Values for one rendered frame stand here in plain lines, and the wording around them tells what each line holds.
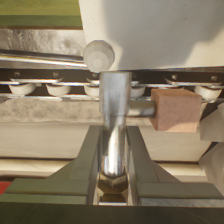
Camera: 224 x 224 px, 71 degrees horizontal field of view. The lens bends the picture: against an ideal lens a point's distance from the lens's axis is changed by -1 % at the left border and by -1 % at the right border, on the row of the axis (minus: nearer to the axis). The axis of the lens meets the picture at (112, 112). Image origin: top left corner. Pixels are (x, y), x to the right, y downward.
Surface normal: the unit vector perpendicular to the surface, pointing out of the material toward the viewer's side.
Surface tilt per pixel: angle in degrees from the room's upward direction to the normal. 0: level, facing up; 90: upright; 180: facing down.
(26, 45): 0
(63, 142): 0
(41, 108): 19
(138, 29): 0
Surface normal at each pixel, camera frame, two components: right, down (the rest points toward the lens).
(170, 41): -0.02, 0.67
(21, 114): 0.00, 0.03
